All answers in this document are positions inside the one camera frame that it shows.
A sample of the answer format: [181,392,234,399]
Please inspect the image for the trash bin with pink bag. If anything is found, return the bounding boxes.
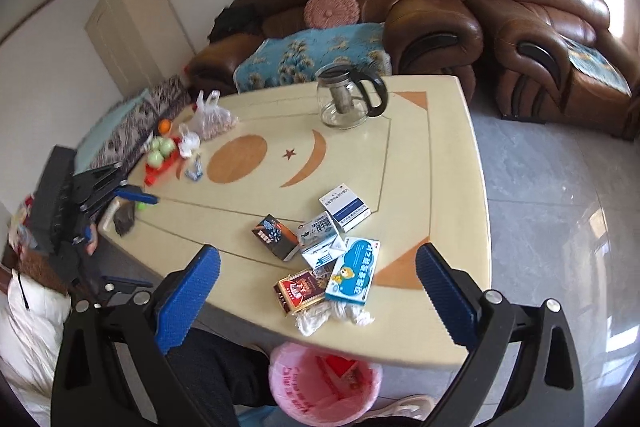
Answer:
[268,342,383,427]

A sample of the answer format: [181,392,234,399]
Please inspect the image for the light blue bear box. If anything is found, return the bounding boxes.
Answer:
[325,237,381,306]

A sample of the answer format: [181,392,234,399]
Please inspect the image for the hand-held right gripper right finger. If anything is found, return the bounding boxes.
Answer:
[416,243,586,427]

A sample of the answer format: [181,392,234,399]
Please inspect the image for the dark clothing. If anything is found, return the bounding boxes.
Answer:
[207,4,266,42]

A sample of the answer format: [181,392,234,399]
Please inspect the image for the dark cigarette box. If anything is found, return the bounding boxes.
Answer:
[251,213,301,262]

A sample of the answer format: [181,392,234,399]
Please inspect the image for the brown leather armchair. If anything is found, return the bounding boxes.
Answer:
[470,0,640,140]

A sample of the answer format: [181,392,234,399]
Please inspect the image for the glass teapot with black handle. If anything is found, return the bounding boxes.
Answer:
[315,63,389,131]

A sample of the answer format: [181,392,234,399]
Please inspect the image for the white padded jacket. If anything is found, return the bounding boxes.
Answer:
[0,277,71,408]

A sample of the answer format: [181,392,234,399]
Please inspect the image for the clear plastic bag of nuts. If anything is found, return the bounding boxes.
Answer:
[192,90,238,141]

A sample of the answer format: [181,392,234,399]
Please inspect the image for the brown leather sofa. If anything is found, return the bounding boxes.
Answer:
[186,0,485,95]

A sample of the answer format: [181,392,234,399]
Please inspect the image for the person's black trouser leg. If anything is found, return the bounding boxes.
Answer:
[165,327,278,427]

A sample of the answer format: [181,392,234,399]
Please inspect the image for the blue floral sofa blanket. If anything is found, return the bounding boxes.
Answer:
[235,23,393,95]

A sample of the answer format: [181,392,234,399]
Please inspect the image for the small clear plastic bag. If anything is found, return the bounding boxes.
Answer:
[177,124,202,158]

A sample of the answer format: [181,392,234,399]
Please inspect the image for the cream wooden cabinet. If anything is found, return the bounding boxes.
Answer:
[84,0,196,98]

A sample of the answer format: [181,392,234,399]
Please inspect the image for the person's light shoe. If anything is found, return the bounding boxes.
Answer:
[360,394,436,423]

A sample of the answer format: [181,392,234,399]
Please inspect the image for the pink round cushion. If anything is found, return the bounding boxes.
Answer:
[305,0,361,30]

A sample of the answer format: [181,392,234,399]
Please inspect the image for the white blue milk carton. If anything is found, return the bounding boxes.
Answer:
[296,214,348,269]

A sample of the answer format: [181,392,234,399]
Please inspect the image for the white tissue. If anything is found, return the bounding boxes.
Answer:
[292,299,376,338]

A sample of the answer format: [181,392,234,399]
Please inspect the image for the grey patterned blanket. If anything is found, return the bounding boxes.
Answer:
[74,74,193,175]

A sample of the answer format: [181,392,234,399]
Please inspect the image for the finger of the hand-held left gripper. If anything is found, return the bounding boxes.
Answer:
[74,163,160,214]
[65,257,154,306]

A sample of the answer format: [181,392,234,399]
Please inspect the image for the red plastic tray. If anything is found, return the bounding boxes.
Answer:
[144,134,183,186]

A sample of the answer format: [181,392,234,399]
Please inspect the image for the red gold cigarette box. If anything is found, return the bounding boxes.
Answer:
[272,268,331,317]

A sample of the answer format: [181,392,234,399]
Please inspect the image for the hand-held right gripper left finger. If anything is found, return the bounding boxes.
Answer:
[50,244,236,427]

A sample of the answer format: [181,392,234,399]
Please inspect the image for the dark crumpled object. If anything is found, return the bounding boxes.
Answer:
[112,202,137,237]

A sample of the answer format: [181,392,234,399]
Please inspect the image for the red paper packet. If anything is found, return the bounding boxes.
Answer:
[325,354,366,380]

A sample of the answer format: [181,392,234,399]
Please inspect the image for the blue armchair seat cloth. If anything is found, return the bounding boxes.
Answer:
[560,34,632,96]

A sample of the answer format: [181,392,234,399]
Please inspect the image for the white blue medicine box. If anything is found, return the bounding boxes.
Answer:
[319,188,373,232]

